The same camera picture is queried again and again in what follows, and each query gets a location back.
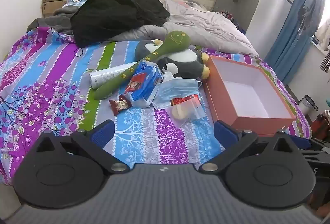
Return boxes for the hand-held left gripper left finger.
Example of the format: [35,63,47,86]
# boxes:
[33,120,131,174]

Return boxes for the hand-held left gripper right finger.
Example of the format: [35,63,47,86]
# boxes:
[198,120,296,173]

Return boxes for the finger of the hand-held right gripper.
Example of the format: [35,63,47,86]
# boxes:
[293,136,330,154]

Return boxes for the orange cardboard box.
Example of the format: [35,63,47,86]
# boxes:
[203,55,297,137]

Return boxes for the blue face mask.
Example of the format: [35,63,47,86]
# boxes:
[152,77,202,111]

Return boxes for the dark red bag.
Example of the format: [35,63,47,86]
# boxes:
[311,110,330,140]

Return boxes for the brown snack packet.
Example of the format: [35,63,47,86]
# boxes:
[109,94,133,116]

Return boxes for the clear zip bag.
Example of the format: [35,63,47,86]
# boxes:
[165,97,207,127]

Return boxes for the white trash can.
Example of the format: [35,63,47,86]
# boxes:
[300,95,318,116]

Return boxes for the red snack packet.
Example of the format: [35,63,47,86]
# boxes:
[171,94,199,106]

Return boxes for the green plush stick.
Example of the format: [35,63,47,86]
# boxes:
[93,30,191,101]

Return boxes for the white tube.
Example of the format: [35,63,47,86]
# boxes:
[89,61,140,90]

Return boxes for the blue tissue packet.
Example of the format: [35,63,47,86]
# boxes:
[124,62,164,108]

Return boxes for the floral striped bedsheet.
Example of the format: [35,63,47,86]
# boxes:
[0,27,312,186]

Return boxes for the grey penguin plush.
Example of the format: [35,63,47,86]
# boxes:
[134,40,210,80]

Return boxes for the small panda plush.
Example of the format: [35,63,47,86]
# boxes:
[157,58,181,75]

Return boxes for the blue curtain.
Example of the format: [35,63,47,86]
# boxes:
[264,0,328,85]

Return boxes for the grey duvet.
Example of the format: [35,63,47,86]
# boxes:
[107,0,259,57]

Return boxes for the colourful shelf items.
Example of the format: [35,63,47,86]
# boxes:
[219,9,243,29]

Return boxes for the black jacket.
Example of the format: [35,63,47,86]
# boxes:
[70,0,171,48]

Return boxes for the dark grey blanket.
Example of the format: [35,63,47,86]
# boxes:
[26,6,78,34]

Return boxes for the dark hanging shirt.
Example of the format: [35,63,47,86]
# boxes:
[296,0,326,39]

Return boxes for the brown cardboard box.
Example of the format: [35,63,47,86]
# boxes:
[42,0,70,18]

